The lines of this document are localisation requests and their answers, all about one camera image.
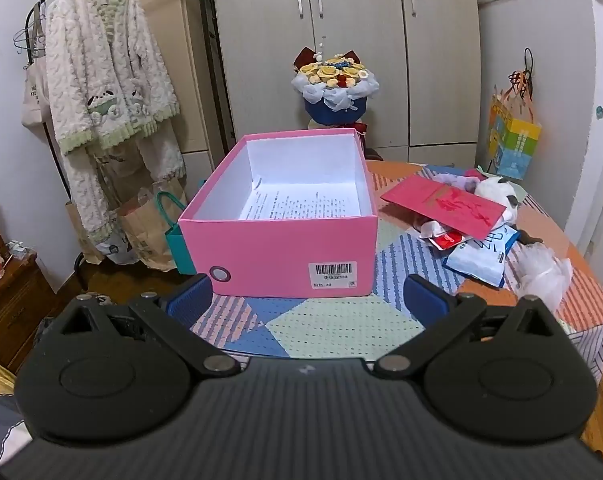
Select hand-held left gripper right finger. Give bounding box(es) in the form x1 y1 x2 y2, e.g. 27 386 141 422
373 274 569 379

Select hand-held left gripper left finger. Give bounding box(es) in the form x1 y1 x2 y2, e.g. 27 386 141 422
46 272 241 377

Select white blue tissue packet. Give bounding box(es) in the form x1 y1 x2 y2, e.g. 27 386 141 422
441 225 520 289

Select red envelope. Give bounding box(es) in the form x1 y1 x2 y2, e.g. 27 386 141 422
380 175 507 241

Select pink cardboard box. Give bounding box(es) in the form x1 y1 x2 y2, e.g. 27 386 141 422
178 128 379 298

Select purple plush toy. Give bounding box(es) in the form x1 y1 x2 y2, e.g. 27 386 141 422
431 172 477 194

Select white brown plush toy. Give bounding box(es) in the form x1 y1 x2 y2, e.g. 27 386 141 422
474 176 525 224

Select teal gift bag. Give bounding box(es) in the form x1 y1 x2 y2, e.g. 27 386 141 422
155 180 207 276

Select red white snack packet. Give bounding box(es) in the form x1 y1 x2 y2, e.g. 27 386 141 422
420 220 465 251

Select brown paper bag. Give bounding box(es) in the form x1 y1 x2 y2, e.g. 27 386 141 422
64 200 107 265
119 187 187 272

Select clear plastic bag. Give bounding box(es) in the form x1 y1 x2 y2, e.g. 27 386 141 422
511 247 575 311

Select fluffy white pajama pants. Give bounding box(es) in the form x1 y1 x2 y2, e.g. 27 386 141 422
62 122 188 252

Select printed paper sheet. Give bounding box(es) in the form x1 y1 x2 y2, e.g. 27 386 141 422
239 187 372 221

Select wooden cabinet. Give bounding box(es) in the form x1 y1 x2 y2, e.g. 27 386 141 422
0 252 58 376

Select colourful paper gift bag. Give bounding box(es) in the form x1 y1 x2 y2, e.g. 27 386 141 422
486 87 543 181

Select black clothes rack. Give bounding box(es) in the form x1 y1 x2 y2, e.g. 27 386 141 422
12 0 112 283

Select yellow flower bouquet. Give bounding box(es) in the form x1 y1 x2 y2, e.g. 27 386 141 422
290 37 382 148

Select white door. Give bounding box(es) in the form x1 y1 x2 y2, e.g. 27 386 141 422
564 0 603 287

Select canvas tote bag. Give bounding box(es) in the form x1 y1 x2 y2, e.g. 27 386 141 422
22 55 50 134

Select fluffy white pajama jacket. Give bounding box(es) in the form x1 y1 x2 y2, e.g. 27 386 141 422
44 0 182 157

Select beige wardrobe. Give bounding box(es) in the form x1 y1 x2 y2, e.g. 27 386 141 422
202 0 482 165

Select key bundle with orange lanyard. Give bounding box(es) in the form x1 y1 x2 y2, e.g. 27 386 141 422
506 47 537 102

